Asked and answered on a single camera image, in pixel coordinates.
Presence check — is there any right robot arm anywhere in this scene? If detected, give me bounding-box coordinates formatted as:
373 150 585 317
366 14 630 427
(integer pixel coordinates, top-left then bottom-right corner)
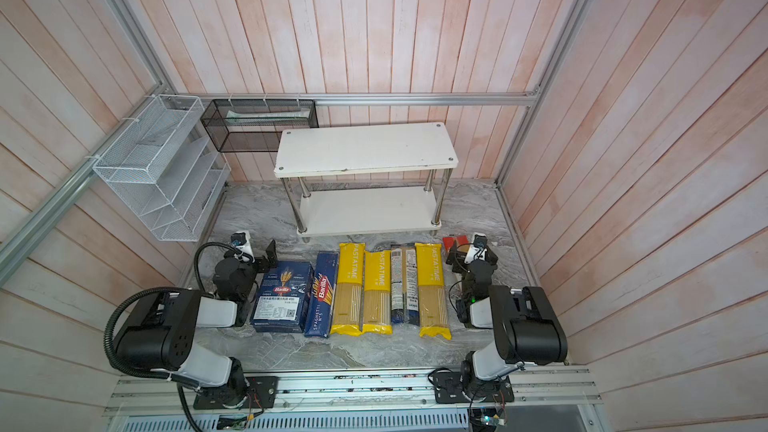
446 244 568 400

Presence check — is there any black wire mesh basket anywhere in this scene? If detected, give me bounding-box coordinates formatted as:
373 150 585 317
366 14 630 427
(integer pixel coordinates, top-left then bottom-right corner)
201 98 319 153

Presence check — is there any white wire mesh rack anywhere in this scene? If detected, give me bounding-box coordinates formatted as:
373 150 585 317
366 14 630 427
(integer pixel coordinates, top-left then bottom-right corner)
94 95 230 242

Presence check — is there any wide blue Barilla pasta box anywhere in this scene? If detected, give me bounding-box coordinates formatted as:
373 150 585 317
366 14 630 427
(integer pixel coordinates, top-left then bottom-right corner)
250 261 314 333

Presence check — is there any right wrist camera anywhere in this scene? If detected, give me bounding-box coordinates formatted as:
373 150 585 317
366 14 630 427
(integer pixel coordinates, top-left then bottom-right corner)
464 233 488 264

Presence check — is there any narrow blue Barilla spaghetti box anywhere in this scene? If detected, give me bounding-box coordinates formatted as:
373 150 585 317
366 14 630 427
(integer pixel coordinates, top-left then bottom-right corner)
304 252 339 338

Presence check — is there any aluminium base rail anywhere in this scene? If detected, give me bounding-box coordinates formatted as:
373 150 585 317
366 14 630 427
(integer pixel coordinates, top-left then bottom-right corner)
104 365 603 417

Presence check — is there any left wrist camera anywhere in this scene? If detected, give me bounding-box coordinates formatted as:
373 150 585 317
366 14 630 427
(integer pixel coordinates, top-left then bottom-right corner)
230 231 253 262

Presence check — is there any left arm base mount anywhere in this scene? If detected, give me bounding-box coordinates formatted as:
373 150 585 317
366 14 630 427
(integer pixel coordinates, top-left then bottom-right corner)
193 375 279 410

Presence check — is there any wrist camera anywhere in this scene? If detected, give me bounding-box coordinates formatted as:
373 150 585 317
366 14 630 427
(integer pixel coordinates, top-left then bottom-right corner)
230 231 253 262
464 233 488 264

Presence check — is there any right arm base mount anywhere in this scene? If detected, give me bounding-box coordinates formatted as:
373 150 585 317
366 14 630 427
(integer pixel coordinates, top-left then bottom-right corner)
427 367 515 404

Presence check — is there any yellow pastatime spaghetti bag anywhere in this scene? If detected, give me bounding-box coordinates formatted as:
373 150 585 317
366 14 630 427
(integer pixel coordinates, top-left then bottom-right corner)
330 243 365 337
362 250 392 335
415 243 452 340

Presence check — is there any white two-tier shelf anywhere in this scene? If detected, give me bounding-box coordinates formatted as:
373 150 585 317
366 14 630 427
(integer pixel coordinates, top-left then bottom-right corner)
274 122 459 239

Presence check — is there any dark blue clear spaghetti bag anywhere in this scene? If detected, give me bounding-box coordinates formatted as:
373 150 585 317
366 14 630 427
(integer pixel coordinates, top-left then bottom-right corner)
390 243 420 326

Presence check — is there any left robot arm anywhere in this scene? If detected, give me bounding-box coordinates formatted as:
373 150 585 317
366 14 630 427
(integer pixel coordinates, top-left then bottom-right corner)
103 233 278 413

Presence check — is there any red spaghetti bag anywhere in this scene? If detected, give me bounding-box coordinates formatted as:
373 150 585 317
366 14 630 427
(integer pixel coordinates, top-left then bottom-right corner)
442 235 471 253

